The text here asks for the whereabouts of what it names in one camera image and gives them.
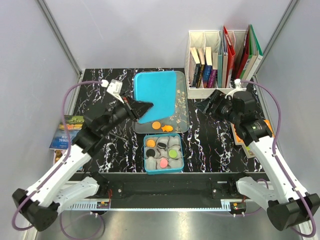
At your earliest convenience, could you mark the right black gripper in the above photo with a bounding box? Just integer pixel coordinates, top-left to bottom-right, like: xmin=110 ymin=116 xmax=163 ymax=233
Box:
xmin=194 ymin=88 xmax=241 ymax=125

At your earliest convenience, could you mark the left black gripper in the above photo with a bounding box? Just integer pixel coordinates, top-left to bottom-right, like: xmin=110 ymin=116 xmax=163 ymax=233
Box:
xmin=100 ymin=92 xmax=154 ymax=135

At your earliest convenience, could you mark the teal tin lid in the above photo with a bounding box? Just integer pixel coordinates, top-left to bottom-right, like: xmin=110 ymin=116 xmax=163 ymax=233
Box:
xmin=133 ymin=71 xmax=177 ymax=124

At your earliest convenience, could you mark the orange round cookie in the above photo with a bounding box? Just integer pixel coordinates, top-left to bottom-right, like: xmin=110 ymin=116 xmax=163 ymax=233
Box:
xmin=146 ymin=138 xmax=156 ymax=148
xmin=151 ymin=121 xmax=161 ymax=130

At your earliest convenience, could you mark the green round cookie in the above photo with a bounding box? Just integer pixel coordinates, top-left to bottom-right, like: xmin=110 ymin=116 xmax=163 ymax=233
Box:
xmin=168 ymin=149 xmax=178 ymax=159

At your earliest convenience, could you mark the pink round cookie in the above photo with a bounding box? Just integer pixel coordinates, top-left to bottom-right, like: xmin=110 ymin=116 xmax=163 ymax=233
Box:
xmin=159 ymin=158 xmax=168 ymax=169

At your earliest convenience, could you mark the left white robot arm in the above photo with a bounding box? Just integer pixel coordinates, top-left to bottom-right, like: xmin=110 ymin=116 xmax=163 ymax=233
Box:
xmin=12 ymin=96 xmax=153 ymax=232

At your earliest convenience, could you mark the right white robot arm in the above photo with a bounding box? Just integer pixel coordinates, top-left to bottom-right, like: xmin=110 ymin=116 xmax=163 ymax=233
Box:
xmin=196 ymin=89 xmax=320 ymax=231

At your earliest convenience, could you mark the purple paperback book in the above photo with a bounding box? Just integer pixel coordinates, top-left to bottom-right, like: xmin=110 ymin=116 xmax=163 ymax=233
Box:
xmin=206 ymin=52 xmax=218 ymax=89

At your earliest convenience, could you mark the floral glass tray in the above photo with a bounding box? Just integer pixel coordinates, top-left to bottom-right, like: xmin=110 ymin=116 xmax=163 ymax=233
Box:
xmin=133 ymin=71 xmax=190 ymax=134

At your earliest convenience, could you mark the orange fish cookie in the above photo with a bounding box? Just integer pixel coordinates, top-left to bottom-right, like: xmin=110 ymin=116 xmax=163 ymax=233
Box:
xmin=161 ymin=125 xmax=174 ymax=133

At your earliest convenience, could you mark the blue paperback book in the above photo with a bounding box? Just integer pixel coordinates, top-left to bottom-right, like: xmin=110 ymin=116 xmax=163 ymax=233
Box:
xmin=202 ymin=46 xmax=213 ymax=88

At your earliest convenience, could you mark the white book organizer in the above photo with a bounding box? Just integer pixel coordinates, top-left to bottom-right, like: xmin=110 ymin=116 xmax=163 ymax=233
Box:
xmin=184 ymin=30 xmax=251 ymax=100

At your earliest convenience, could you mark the orange treehouse book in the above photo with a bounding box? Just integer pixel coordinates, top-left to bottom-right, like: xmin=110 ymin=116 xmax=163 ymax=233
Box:
xmin=231 ymin=119 xmax=276 ymax=159

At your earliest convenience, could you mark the teal cookie tin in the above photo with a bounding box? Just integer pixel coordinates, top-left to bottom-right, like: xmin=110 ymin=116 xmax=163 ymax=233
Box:
xmin=143 ymin=133 xmax=184 ymax=175

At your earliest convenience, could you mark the teal folder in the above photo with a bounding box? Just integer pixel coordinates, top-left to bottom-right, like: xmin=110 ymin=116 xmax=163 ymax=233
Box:
xmin=217 ymin=30 xmax=223 ymax=88

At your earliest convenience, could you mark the red folder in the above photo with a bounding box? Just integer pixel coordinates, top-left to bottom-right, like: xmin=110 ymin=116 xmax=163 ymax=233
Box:
xmin=223 ymin=26 xmax=236 ymax=88

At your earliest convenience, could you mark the green folder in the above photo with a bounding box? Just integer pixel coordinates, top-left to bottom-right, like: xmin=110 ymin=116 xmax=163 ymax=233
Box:
xmin=233 ymin=24 xmax=264 ymax=81

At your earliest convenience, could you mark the book under Animal Farm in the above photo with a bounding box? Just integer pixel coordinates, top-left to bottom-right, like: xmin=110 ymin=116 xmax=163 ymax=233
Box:
xmin=53 ymin=149 xmax=67 ymax=165

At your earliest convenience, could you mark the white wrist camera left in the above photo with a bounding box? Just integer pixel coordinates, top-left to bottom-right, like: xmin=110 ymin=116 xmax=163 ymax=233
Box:
xmin=101 ymin=79 xmax=124 ymax=103

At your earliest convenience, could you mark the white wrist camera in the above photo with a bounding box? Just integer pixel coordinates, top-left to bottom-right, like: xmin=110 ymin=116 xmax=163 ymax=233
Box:
xmin=101 ymin=79 xmax=124 ymax=103
xmin=224 ymin=78 xmax=246 ymax=99

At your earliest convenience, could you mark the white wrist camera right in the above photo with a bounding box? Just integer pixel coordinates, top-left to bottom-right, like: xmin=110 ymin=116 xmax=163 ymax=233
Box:
xmin=224 ymin=78 xmax=246 ymax=99

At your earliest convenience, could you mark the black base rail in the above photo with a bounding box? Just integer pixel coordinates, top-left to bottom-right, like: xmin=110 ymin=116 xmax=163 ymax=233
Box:
xmin=67 ymin=171 xmax=258 ymax=210

